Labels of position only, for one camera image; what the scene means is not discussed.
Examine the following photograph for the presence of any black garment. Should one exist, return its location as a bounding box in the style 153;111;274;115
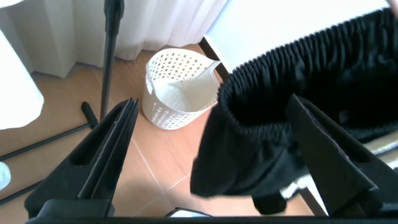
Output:
189;7;398;216

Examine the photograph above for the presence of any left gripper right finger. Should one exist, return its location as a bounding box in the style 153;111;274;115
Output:
284;94;398;218

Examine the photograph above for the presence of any white laundry basket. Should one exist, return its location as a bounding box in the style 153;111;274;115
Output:
141;47;223;131

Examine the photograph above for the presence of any beige curtain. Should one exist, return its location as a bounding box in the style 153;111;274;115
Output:
0;0;230;79

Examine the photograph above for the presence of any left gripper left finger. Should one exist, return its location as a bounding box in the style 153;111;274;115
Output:
24;98;141;220

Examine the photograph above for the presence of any white printed t-shirt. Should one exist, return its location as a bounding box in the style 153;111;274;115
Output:
0;27;45;192

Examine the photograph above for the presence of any black clothes rack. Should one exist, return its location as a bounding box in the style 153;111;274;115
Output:
0;0;126;207

